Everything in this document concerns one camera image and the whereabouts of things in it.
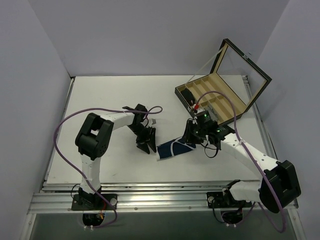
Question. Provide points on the aluminium rail frame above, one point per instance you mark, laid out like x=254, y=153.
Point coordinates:
x=168, y=195

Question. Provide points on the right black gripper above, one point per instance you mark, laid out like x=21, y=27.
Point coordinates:
x=191, y=130

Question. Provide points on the grey rolled cloth in box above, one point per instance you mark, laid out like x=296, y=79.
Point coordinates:
x=212, y=114

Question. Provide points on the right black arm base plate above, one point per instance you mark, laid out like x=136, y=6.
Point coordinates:
x=221, y=200

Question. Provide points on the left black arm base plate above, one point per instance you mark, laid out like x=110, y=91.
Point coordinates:
x=105, y=201

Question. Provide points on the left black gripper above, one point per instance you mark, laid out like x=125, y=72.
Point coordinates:
x=144, y=135

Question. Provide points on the black rolled cloth in box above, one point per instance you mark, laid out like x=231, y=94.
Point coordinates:
x=188, y=96

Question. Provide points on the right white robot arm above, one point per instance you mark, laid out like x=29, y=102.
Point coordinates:
x=278, y=183

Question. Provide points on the navy blue underwear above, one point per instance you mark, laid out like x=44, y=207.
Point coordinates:
x=173, y=148

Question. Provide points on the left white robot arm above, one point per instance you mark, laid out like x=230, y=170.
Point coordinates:
x=92, y=142

